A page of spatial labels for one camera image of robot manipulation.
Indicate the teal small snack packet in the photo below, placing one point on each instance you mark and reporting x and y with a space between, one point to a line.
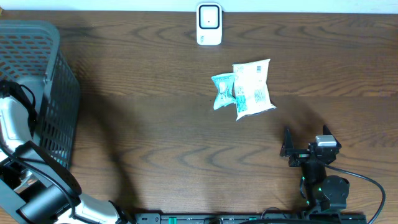
224 83

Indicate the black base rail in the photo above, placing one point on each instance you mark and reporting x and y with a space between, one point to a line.
156 218

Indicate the grey plastic shopping basket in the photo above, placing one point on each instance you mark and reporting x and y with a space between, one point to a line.
31 56

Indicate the cream snack bag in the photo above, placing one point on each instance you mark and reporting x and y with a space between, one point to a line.
250 88

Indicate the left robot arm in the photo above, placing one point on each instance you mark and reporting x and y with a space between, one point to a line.
35 188

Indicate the white barcode scanner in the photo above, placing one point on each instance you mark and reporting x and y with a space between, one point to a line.
209 20

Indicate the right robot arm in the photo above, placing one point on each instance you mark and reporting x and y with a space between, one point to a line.
325 194

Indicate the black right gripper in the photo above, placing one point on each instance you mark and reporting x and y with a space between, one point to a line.
300 155

